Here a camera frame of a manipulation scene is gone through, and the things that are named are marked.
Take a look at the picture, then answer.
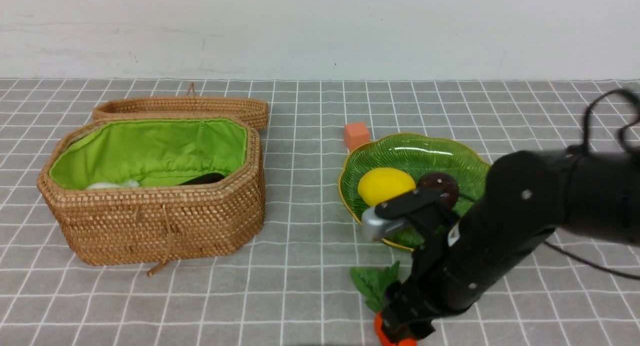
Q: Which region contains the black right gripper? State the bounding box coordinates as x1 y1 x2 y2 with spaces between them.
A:
381 205 556 343

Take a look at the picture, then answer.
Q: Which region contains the orange carrot with green leaves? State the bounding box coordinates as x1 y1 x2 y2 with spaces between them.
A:
349 261 418 346

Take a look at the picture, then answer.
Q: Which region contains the yellow lemon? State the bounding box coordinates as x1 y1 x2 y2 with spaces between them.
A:
357 167 417 207

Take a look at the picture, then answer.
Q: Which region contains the dark purple round fruit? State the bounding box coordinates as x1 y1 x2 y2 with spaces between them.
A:
417 172 460 209

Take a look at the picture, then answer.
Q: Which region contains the purple eggplant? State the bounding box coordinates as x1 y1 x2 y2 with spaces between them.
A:
179 172 226 186

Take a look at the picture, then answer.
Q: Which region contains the white radish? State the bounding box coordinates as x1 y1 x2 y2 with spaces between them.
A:
85 179 140 190

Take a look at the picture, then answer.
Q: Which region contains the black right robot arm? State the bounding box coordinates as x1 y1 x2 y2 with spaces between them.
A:
375 151 639 342

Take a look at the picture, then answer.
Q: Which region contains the grey checked tablecloth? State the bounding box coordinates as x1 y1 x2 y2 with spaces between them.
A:
0 78 639 346

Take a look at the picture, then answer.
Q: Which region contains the green leaf-shaped glass plate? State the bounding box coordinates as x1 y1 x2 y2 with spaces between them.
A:
338 132 490 235

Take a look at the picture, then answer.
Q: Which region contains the small orange cube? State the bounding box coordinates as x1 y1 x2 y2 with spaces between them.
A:
343 122 371 152

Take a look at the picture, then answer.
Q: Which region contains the woven rattan basket green lining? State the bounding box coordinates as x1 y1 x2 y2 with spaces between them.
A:
36 116 266 276

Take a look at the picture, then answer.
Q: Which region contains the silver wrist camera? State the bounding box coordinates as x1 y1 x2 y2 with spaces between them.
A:
360 187 458 243

